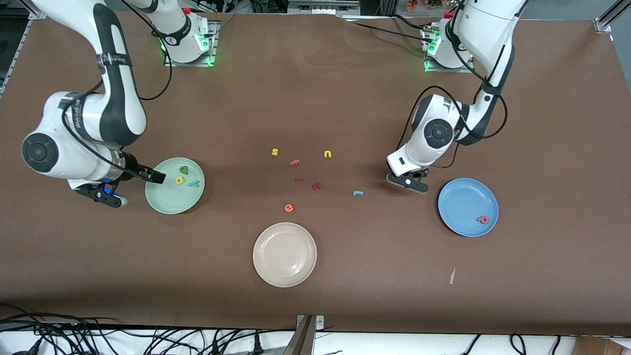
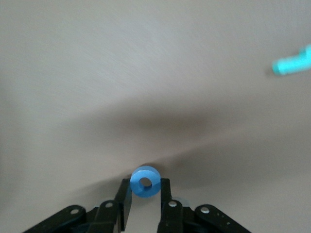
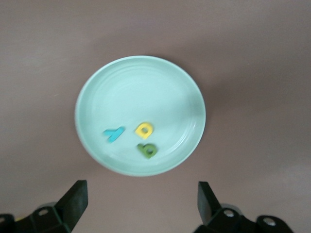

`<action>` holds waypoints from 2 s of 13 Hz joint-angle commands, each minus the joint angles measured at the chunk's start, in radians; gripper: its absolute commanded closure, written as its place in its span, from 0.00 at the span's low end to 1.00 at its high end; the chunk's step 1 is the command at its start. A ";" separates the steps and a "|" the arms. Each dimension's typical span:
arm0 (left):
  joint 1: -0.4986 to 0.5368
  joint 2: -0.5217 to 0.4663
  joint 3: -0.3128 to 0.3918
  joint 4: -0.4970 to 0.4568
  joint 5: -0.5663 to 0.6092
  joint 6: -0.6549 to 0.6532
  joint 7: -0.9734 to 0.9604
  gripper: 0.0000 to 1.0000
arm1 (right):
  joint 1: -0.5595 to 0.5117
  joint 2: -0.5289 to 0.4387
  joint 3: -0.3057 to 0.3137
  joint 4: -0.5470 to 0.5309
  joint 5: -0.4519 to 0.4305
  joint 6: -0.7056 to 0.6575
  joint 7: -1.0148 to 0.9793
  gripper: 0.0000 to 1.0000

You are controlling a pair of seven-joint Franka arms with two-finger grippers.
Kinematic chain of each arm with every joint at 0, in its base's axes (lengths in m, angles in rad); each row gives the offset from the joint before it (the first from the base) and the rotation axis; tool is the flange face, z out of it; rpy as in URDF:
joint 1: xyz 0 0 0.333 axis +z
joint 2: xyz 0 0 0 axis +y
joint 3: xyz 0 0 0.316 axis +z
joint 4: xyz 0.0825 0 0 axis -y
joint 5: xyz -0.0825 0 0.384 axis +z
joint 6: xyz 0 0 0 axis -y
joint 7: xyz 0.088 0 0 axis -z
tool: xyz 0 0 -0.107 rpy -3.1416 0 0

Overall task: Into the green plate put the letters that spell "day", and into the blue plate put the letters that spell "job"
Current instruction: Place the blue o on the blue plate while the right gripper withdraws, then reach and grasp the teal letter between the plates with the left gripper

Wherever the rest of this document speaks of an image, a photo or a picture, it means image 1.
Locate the green plate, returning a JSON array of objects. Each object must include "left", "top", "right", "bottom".
[{"left": 145, "top": 157, "right": 206, "bottom": 215}]

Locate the blue plate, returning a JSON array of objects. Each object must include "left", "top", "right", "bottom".
[{"left": 438, "top": 178, "right": 499, "bottom": 238}]

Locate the brown table cover sheet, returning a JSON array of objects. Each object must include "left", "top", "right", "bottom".
[{"left": 0, "top": 9, "right": 631, "bottom": 337}]

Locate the beige plate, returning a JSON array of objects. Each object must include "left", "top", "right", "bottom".
[{"left": 252, "top": 222, "right": 317, "bottom": 288}]

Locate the grey angled beam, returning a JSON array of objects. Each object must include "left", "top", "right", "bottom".
[{"left": 282, "top": 316, "right": 316, "bottom": 355}]

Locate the cardboard box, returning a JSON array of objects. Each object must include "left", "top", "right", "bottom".
[{"left": 574, "top": 335, "right": 631, "bottom": 355}]

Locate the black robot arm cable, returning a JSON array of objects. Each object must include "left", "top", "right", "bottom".
[
  {"left": 403, "top": 85, "right": 508, "bottom": 169},
  {"left": 62, "top": 0, "right": 173, "bottom": 176}
]

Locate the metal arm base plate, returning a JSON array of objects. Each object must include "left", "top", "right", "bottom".
[
  {"left": 423, "top": 25, "right": 476, "bottom": 73},
  {"left": 164, "top": 21, "right": 218, "bottom": 67}
]

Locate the black base cable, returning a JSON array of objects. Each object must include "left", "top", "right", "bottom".
[
  {"left": 344, "top": 21, "right": 430, "bottom": 45},
  {"left": 392, "top": 14, "right": 438, "bottom": 33}
]

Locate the tangled black cable bundle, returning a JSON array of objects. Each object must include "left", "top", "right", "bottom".
[{"left": 0, "top": 303, "right": 296, "bottom": 355}]

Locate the aluminium frame rail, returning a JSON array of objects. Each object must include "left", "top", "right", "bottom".
[
  {"left": 594, "top": 0, "right": 631, "bottom": 34},
  {"left": 0, "top": 7, "right": 50, "bottom": 99}
]

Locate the metal table bracket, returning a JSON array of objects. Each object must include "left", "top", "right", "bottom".
[{"left": 296, "top": 315, "right": 325, "bottom": 332}]

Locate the grey metal frame equipment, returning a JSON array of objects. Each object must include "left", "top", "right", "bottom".
[{"left": 287, "top": 0, "right": 361, "bottom": 15}]

